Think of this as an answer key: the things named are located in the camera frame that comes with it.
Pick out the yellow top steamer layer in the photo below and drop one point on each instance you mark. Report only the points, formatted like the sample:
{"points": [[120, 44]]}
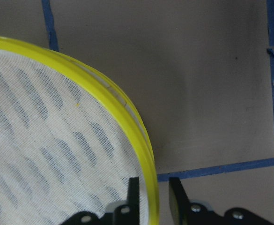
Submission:
{"points": [[70, 140]]}

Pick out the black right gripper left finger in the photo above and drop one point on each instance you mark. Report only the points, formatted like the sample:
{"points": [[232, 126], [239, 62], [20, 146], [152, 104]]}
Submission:
{"points": [[128, 212]]}

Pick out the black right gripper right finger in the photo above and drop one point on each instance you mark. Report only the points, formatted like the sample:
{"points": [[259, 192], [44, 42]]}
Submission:
{"points": [[183, 211]]}

